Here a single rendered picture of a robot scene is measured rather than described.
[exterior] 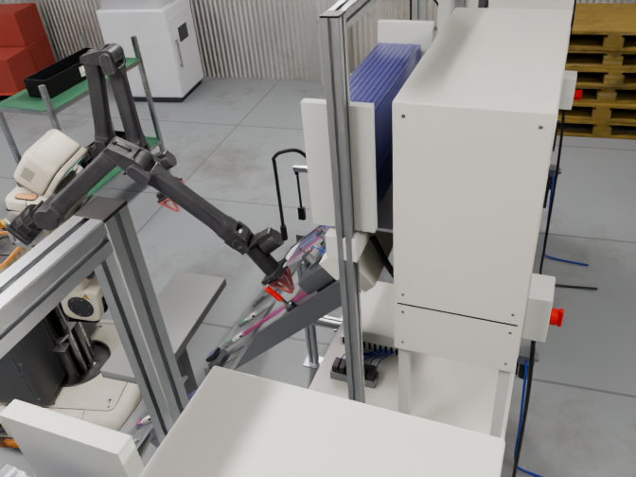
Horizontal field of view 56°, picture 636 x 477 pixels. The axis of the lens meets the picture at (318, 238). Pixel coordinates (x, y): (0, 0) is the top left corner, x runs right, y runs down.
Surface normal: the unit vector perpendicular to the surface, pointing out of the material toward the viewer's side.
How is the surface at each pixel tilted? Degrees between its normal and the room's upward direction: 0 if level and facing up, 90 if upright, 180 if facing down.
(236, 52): 90
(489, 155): 90
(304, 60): 90
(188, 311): 0
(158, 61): 90
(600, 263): 0
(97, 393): 0
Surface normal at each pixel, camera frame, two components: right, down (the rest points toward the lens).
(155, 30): -0.23, 0.58
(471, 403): -0.08, -0.81
